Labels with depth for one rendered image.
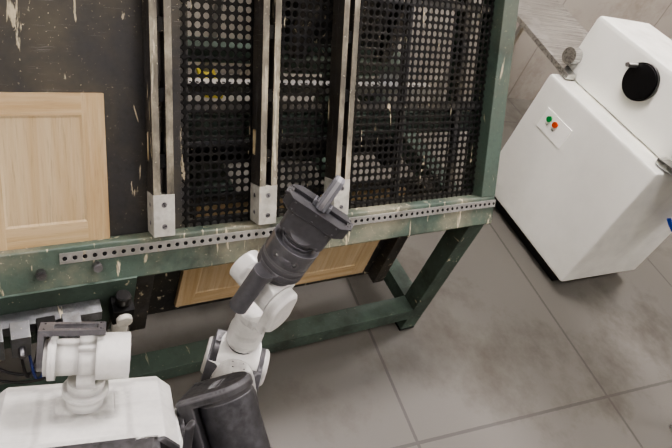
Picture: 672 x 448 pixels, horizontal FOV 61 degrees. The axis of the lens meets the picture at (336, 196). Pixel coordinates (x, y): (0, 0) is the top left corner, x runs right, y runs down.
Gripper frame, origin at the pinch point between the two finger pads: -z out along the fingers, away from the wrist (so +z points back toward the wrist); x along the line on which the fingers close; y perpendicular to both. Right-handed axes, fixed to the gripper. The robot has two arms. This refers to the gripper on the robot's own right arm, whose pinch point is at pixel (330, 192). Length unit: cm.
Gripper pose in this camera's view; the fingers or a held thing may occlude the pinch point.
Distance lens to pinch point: 93.7
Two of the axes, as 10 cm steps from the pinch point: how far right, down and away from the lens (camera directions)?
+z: -5.2, 7.3, 4.4
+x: -8.3, -5.5, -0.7
